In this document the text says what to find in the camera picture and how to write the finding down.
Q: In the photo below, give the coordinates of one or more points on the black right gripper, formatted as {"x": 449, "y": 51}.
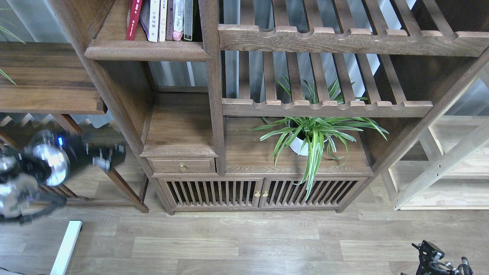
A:
{"x": 429, "y": 256}

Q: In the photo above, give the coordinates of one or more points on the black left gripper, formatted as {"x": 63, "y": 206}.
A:
{"x": 62, "y": 155}

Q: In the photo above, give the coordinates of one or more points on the white paperback book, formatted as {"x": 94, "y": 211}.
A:
{"x": 149, "y": 19}

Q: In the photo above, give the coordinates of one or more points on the red hardcover book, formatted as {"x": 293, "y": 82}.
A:
{"x": 134, "y": 10}

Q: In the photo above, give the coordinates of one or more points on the yellow green cover book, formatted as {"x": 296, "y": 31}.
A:
{"x": 162, "y": 20}

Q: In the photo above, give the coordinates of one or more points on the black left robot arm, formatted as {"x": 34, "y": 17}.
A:
{"x": 21, "y": 198}

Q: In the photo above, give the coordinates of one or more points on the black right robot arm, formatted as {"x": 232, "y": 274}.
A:
{"x": 464, "y": 267}

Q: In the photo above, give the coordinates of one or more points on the light wooden shelf unit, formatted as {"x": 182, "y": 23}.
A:
{"x": 449, "y": 170}

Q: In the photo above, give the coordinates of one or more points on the left slatted cabinet door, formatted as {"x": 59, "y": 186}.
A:
{"x": 214, "y": 194}

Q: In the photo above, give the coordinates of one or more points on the slatted cabinet door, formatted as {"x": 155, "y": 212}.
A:
{"x": 214, "y": 194}
{"x": 289, "y": 194}

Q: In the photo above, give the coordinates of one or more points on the dark wooden side table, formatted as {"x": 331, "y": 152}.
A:
{"x": 45, "y": 86}

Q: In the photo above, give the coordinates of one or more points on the right slatted cabinet door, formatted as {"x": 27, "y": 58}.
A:
{"x": 289, "y": 194}

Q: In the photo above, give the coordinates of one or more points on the white metal leg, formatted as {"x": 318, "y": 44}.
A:
{"x": 66, "y": 249}

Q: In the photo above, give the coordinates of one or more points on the dark wooden bookshelf cabinet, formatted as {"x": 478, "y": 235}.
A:
{"x": 398, "y": 62}

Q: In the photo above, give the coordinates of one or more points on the brown spine upright book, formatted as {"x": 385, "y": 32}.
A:
{"x": 169, "y": 21}

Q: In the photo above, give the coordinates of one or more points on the green spider plant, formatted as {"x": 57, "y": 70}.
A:
{"x": 335, "y": 128}

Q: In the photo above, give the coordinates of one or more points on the green plant leaves at left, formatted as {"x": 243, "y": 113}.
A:
{"x": 6, "y": 33}

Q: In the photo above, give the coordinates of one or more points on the white pink upright book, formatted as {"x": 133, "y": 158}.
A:
{"x": 178, "y": 19}

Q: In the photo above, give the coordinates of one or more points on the white plant pot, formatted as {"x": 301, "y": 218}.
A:
{"x": 304, "y": 140}

